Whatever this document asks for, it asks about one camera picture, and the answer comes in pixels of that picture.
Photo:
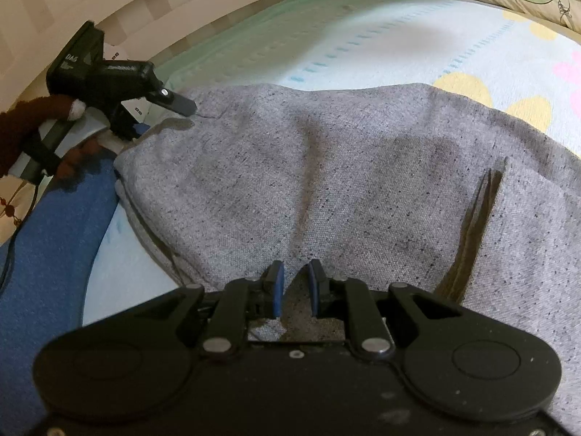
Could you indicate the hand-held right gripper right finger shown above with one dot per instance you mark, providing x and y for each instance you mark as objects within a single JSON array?
[{"x": 312, "y": 293}]

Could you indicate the grey pants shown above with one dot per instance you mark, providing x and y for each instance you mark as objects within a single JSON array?
[{"x": 317, "y": 168}]

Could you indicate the white labelled box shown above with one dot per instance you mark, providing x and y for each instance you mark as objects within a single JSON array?
[{"x": 140, "y": 111}]

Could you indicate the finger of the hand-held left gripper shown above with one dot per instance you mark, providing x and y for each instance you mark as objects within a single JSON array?
[
  {"x": 177, "y": 102},
  {"x": 123, "y": 127}
]

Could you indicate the pastel printed blanket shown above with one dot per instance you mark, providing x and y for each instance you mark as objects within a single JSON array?
[{"x": 386, "y": 32}]

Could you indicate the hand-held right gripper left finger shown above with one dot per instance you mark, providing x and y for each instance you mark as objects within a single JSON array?
[{"x": 277, "y": 293}]

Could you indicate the blue cloth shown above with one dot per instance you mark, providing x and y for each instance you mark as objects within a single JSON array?
[{"x": 54, "y": 245}]

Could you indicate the person's left hand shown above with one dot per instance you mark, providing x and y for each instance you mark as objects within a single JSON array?
[{"x": 27, "y": 118}]

